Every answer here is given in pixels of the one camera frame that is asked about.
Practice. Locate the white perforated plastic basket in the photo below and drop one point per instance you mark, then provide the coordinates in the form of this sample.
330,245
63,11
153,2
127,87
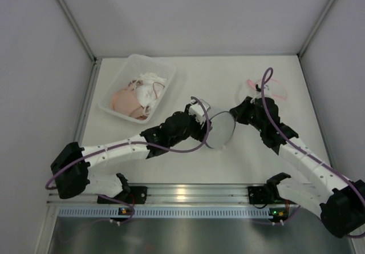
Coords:
131,70

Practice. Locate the blue-trimmed mesh laundry bag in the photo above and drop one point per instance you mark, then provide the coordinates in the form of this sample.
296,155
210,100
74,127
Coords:
222,126

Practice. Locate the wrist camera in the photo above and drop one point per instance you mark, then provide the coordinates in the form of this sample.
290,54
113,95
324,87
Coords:
196,109
263,90

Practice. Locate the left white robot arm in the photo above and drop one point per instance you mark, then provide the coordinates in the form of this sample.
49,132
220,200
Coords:
95,169

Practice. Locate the grey slotted cable duct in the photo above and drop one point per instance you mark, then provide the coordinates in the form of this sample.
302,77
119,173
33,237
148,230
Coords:
174,212

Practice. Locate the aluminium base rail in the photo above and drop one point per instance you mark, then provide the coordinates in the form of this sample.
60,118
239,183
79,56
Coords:
179,194

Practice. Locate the aluminium frame post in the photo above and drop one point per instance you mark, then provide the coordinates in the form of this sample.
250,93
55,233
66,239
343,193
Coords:
318,23
76,29

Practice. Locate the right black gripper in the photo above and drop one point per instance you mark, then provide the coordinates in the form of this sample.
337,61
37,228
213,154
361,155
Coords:
240,111

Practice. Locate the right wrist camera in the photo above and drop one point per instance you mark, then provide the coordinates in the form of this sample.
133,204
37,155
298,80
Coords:
263,90

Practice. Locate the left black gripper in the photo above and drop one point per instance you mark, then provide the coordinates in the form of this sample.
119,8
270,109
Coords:
201,129

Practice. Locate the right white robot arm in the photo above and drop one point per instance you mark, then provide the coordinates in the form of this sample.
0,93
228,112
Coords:
335,199

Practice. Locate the right aluminium frame post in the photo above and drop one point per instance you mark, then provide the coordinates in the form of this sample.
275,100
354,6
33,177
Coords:
318,23

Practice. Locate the pink-trimmed mesh laundry bag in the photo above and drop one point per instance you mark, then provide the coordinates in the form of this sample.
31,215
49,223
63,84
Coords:
273,89

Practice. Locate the left aluminium frame post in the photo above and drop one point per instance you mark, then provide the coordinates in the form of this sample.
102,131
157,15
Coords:
76,29

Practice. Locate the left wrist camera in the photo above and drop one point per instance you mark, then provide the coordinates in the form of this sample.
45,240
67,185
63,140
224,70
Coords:
196,109

